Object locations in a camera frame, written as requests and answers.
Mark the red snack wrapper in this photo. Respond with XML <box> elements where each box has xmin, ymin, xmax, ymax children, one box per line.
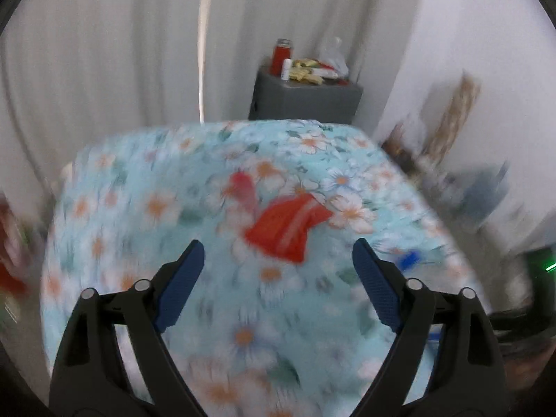
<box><xmin>224</xmin><ymin>171</ymin><xmax>334</xmax><ymax>264</ymax></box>

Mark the red thermos flask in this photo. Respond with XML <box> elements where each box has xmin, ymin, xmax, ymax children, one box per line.
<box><xmin>270</xmin><ymin>39</ymin><xmax>292</xmax><ymax>76</ymax></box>

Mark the white small bottle on cabinet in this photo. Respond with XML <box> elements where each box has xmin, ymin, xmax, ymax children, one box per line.
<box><xmin>281</xmin><ymin>58</ymin><xmax>292</xmax><ymax>81</ymax></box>

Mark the clear plastic bag on cabinet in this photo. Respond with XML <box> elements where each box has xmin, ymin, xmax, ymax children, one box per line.
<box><xmin>318</xmin><ymin>37</ymin><xmax>350</xmax><ymax>77</ymax></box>

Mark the grey bedside cabinet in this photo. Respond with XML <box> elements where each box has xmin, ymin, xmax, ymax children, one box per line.
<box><xmin>249</xmin><ymin>67</ymin><xmax>363</xmax><ymax>125</ymax></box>

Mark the patterned rolled mat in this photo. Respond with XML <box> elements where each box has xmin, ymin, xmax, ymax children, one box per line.
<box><xmin>425</xmin><ymin>71</ymin><xmax>482</xmax><ymax>165</ymax></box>

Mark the blue water jug on floor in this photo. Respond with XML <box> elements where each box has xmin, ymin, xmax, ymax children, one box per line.
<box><xmin>459</xmin><ymin>162</ymin><xmax>509</xmax><ymax>225</ymax></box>

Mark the floral blue quilt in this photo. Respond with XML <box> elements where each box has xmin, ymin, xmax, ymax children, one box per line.
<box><xmin>41</xmin><ymin>121</ymin><xmax>480</xmax><ymax>416</ymax></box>

